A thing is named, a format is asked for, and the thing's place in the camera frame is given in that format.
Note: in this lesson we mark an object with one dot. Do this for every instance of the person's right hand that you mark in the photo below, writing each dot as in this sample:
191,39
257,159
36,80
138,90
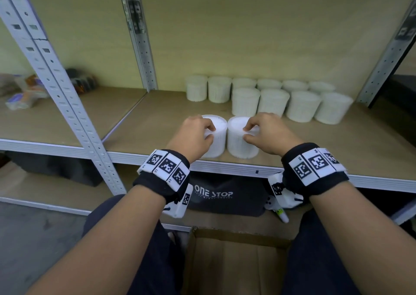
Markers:
276,135

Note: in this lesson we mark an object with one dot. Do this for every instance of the person's left hand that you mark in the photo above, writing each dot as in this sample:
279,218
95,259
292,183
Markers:
188,138

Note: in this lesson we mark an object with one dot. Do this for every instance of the white cotton swab tub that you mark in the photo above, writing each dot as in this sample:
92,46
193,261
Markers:
237,142
218,138

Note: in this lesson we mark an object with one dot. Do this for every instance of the black marker wristband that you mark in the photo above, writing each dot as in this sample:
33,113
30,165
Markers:
165,171
312,171

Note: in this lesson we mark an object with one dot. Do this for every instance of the person's right thumb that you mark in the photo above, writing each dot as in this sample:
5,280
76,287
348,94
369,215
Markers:
251,139

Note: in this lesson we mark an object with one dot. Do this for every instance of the black box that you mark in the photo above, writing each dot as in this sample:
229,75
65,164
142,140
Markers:
398,96

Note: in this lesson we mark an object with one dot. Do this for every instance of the person's left forearm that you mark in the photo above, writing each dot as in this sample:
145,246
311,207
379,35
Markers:
107,249

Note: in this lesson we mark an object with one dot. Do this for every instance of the brown cardboard box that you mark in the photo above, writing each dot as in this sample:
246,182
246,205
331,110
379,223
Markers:
234,265

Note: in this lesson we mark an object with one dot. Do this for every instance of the orange snack packet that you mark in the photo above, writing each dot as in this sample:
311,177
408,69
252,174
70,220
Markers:
34,82

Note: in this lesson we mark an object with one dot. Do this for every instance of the person's right leg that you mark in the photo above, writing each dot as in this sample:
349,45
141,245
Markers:
318,262

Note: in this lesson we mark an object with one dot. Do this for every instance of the white plastic packet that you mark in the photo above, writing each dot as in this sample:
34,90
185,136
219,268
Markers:
26,100

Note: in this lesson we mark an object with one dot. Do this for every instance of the dark snack packets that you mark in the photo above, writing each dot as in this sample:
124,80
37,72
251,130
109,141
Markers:
83,81

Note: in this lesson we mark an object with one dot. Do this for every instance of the person's left thumb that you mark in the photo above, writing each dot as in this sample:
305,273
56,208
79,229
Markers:
208,138

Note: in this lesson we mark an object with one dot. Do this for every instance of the person's left leg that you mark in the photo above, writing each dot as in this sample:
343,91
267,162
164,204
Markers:
156,259

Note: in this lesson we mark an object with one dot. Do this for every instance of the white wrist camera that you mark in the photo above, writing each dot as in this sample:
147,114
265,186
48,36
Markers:
286,200
177,203

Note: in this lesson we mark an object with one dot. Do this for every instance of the group of white swab containers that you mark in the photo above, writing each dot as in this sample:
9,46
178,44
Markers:
273,101

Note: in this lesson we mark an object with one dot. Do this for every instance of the grey perforated shelf upright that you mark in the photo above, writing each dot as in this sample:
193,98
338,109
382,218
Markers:
58,87
386,57
139,35

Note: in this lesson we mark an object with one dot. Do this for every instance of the black bag with white print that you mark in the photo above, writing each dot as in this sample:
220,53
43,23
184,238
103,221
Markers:
224,195

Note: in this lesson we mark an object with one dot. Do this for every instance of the grey metal shelf beam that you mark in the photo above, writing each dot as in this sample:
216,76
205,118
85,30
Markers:
227,168
48,205

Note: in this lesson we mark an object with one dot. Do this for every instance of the person's leg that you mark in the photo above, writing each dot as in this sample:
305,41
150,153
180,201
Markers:
318,262
156,259

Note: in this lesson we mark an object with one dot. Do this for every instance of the person's right forearm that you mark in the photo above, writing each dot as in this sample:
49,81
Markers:
367,239

